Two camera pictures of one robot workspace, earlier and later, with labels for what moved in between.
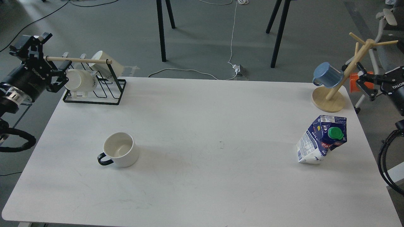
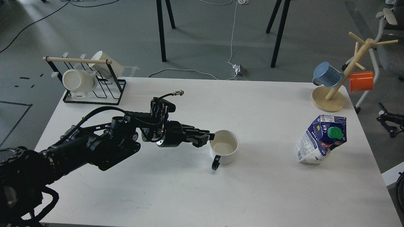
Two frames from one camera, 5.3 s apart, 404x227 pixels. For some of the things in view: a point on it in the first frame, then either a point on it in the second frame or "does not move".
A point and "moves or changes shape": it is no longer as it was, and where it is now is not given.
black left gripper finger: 55,87 → 200,140
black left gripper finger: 66,64 → 188,130
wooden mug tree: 331,100 does not move
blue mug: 327,75 does not move
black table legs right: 277,4 does not move
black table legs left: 160,16 does not move
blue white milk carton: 326,132 does not move
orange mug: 354,87 does not move
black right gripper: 392,85 → 392,116
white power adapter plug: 237,68 does not move
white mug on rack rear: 114,70 does not move
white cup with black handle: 120,148 moves or changes shape
